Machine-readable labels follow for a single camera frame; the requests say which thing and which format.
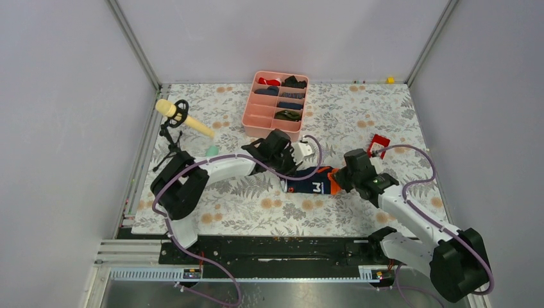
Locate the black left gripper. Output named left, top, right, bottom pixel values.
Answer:
left=270, top=145, right=303, bottom=181

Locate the navy orange boxer underwear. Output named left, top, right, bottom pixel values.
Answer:
left=280, top=166, right=342, bottom=195

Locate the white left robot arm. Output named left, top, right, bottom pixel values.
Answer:
left=150, top=129, right=313, bottom=264

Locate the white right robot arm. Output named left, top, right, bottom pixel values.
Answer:
left=333, top=149, right=494, bottom=303

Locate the olive green rolled garment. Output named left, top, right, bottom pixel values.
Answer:
left=274, top=110, right=302, bottom=122

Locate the red small box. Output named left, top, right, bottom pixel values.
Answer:
left=367, top=134, right=391, bottom=160

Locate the blue rolled garment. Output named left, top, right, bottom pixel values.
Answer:
left=276, top=101, right=303, bottom=110

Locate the pink compartment organizer box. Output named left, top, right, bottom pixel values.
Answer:
left=242, top=71, right=310, bottom=141

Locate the striped rolled garment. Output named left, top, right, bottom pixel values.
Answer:
left=280, top=92, right=305, bottom=99

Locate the navy rolled garment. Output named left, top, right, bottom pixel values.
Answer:
left=253, top=86, right=279, bottom=96

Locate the mint green microphone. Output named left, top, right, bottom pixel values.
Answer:
left=205, top=145, right=219, bottom=157

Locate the black rolled garment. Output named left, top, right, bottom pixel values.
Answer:
left=282, top=75, right=307, bottom=89

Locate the red rolled garment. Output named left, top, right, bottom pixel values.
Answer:
left=257, top=77, right=282, bottom=87

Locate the floral table mat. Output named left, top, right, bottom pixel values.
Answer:
left=132, top=83, right=452, bottom=238

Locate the black tripod microphone stand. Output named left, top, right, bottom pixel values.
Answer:
left=153, top=119, right=183, bottom=172

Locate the yellow microphone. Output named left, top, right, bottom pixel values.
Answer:
left=155, top=99, right=215, bottom=139

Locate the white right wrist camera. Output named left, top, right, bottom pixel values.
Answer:
left=370, top=157, right=384, bottom=174

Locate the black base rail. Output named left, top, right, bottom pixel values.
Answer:
left=158, top=235, right=399, bottom=279

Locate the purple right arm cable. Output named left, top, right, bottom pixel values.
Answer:
left=368, top=144, right=496, bottom=308

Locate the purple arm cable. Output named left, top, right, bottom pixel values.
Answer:
left=151, top=135, right=324, bottom=308
left=368, top=144, right=496, bottom=308

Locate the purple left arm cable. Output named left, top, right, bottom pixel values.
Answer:
left=151, top=135, right=324, bottom=308

